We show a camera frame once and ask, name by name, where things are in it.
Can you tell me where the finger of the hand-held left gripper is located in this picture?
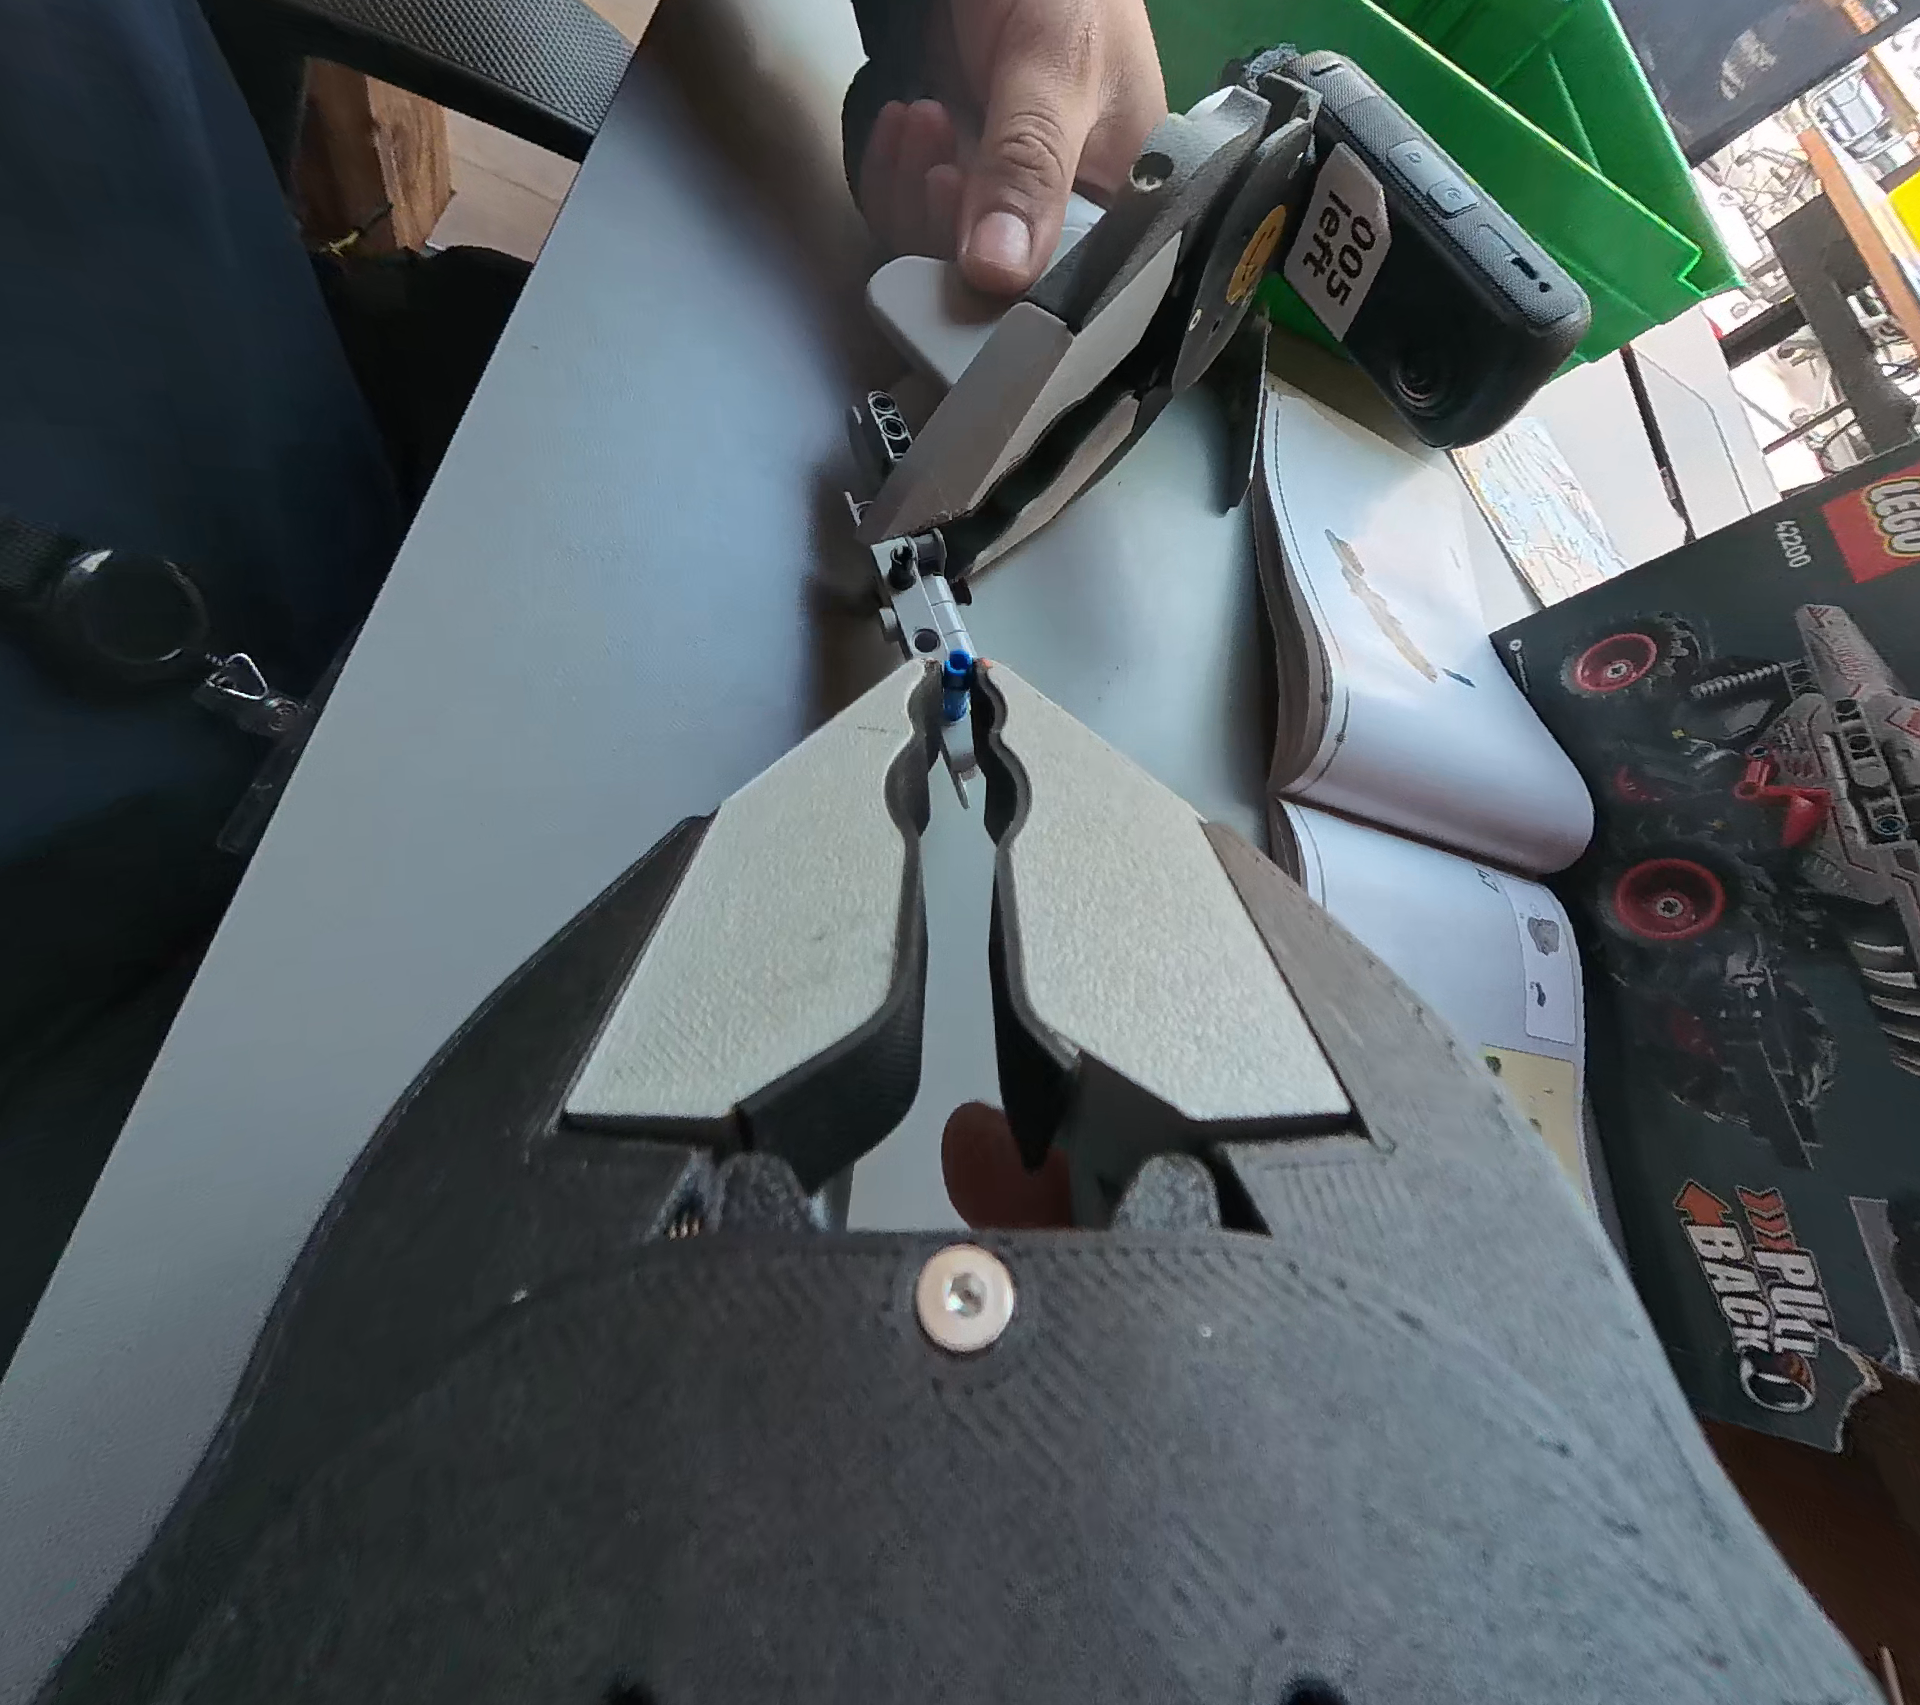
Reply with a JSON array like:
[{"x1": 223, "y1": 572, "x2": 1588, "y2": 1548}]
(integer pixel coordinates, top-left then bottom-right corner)
[
  {"x1": 933, "y1": 381, "x2": 1179, "y2": 577},
  {"x1": 863, "y1": 232, "x2": 1188, "y2": 542}
]

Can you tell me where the person's right hand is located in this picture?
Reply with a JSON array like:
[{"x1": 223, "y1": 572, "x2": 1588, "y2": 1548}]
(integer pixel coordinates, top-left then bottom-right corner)
[{"x1": 944, "y1": 1101, "x2": 1076, "y2": 1229}]

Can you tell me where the person's dark blue clothing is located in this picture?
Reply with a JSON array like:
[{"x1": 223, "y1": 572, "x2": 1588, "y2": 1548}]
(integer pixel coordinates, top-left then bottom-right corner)
[{"x1": 0, "y1": 0, "x2": 412, "y2": 1353}]

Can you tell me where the lego set cardboard box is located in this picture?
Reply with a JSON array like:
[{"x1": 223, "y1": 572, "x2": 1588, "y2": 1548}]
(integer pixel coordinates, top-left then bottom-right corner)
[{"x1": 1492, "y1": 436, "x2": 1920, "y2": 1455}]

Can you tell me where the black strap with clip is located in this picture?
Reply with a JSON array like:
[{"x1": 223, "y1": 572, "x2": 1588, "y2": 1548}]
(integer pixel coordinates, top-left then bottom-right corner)
[{"x1": 0, "y1": 514, "x2": 351, "y2": 854}]

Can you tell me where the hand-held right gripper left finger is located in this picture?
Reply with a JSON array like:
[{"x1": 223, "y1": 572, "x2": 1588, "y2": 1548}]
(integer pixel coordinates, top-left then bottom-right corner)
[{"x1": 561, "y1": 660, "x2": 933, "y2": 1195}]

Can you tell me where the lego instruction booklet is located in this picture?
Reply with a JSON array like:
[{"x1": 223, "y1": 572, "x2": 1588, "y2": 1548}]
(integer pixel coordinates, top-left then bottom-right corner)
[{"x1": 1254, "y1": 362, "x2": 1599, "y2": 1189}]

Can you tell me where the printed paper sheet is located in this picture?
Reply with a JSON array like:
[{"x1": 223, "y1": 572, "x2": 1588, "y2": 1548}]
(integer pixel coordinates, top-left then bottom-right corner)
[{"x1": 1446, "y1": 412, "x2": 1631, "y2": 607}]

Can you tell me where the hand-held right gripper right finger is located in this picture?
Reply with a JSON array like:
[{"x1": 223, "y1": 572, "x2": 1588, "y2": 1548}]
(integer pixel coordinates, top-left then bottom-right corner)
[{"x1": 973, "y1": 660, "x2": 1356, "y2": 1228}]

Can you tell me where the grey lego beam assembly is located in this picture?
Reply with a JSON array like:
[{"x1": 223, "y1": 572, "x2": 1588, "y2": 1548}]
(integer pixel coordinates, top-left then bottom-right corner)
[{"x1": 839, "y1": 491, "x2": 995, "y2": 811}]

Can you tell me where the person's left hand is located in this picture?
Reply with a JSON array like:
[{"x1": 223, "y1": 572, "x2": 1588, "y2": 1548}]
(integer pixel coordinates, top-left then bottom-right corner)
[{"x1": 843, "y1": 0, "x2": 1175, "y2": 300}]

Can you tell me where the wooden beam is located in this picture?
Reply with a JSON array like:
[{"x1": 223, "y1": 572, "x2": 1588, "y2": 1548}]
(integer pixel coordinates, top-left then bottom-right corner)
[{"x1": 226, "y1": 0, "x2": 456, "y2": 256}]

